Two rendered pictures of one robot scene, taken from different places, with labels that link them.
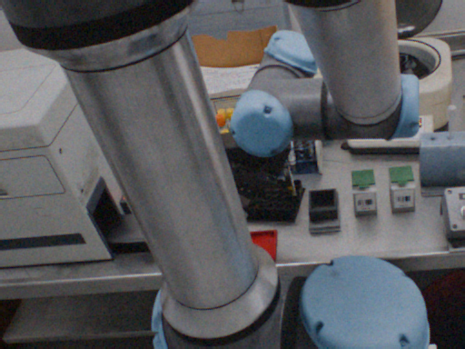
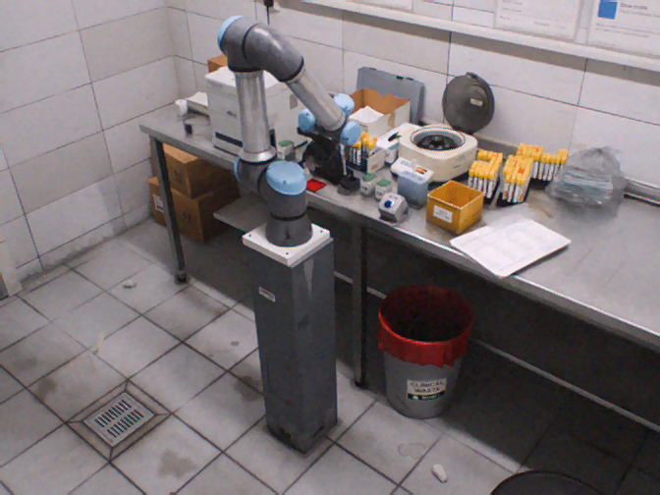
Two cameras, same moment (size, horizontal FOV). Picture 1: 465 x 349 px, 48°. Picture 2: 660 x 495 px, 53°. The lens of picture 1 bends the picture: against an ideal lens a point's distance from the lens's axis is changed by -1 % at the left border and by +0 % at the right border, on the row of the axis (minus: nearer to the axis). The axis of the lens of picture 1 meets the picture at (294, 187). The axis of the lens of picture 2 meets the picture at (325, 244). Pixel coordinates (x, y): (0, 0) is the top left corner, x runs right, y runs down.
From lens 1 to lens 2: 1.65 m
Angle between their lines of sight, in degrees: 26
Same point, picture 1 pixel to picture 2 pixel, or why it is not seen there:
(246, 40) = (393, 101)
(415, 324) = (290, 181)
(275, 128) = (307, 122)
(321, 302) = (275, 166)
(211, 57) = (374, 103)
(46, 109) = not seen: hidden behind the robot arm
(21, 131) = not seen: hidden behind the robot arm
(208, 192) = (253, 115)
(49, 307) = (244, 210)
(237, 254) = (258, 138)
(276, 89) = not seen: hidden behind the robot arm
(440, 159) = (405, 184)
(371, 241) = (354, 203)
